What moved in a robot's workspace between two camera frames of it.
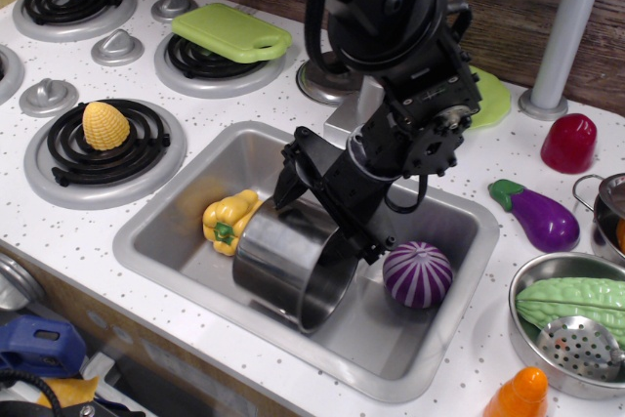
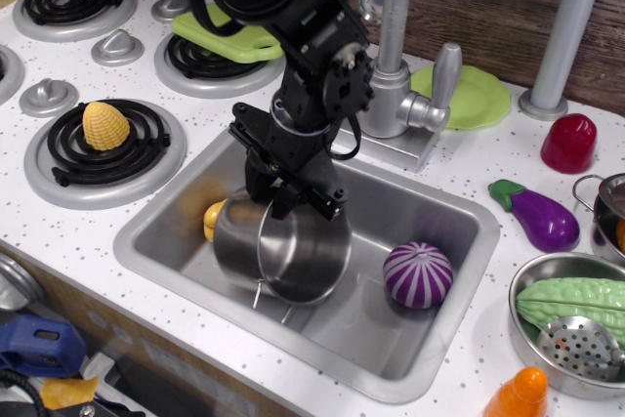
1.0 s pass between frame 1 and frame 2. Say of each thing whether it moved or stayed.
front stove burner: stayed
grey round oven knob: stayed
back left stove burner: stayed
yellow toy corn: stayed
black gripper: moved
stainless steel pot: moved
